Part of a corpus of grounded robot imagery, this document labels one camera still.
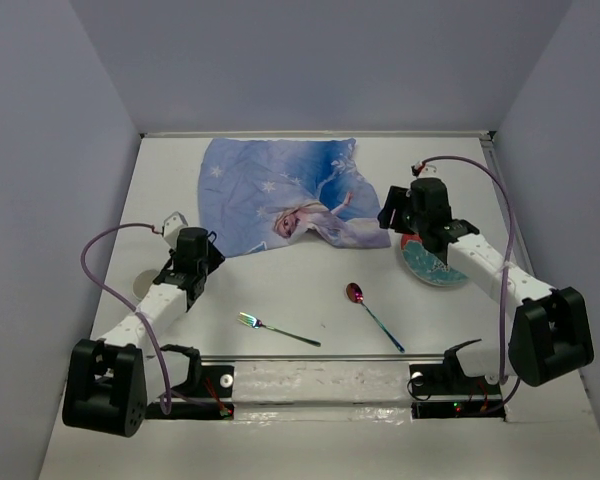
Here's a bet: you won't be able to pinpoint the iridescent spoon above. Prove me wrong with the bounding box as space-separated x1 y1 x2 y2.
345 282 405 353

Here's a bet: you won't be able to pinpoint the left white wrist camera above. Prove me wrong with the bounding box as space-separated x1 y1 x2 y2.
161 211 188 250

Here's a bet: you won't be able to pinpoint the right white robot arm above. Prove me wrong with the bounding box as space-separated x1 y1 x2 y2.
378 177 594 392

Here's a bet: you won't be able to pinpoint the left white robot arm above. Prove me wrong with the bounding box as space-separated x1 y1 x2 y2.
62 227 233 437

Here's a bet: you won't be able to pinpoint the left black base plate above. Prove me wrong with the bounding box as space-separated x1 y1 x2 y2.
145 364 235 421

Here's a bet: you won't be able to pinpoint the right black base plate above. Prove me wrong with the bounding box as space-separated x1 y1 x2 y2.
407 363 506 420

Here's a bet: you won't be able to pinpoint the red and blue plate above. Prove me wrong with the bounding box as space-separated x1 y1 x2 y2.
399 234 468 288

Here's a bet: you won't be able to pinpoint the blue princess print cloth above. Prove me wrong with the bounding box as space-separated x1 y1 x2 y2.
197 138 391 257

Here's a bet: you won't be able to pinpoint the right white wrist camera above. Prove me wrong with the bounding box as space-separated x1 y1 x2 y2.
411 161 438 179

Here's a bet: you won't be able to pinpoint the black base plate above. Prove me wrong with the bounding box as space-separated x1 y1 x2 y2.
407 363 506 420
145 364 235 421

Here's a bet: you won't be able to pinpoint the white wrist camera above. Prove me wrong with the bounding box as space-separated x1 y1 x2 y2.
411 161 438 179
161 211 188 250

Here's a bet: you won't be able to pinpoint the white cup yellow handle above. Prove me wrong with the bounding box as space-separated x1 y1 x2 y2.
132 269 159 301

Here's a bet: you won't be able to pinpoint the iridescent fork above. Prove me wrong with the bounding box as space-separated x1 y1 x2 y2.
237 312 322 348

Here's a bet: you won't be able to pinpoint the silver front table rail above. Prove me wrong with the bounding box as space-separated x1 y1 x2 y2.
144 352 451 362

